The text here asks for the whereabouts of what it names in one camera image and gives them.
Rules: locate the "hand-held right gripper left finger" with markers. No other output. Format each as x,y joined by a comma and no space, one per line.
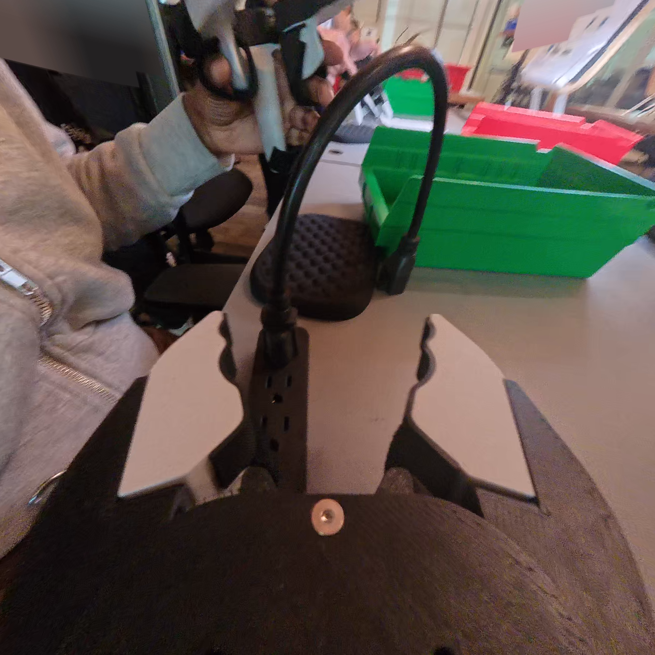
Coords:
179,409

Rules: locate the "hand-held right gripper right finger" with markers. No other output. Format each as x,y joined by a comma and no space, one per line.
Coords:
471,419

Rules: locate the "black power strip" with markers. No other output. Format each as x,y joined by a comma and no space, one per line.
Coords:
279,409

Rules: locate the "green plastic bin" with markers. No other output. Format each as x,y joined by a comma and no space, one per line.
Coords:
409,97
511,230

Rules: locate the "red plastic bin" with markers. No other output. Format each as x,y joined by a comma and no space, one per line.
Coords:
537,128

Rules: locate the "person's left forearm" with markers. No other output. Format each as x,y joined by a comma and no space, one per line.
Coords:
163,153

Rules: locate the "person's left hand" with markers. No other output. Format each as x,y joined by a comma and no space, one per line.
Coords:
220,123

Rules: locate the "black office chair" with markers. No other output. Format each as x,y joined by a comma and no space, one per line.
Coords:
204,204

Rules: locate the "black dimpled foam pad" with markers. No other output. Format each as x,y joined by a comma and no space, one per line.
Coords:
317,266

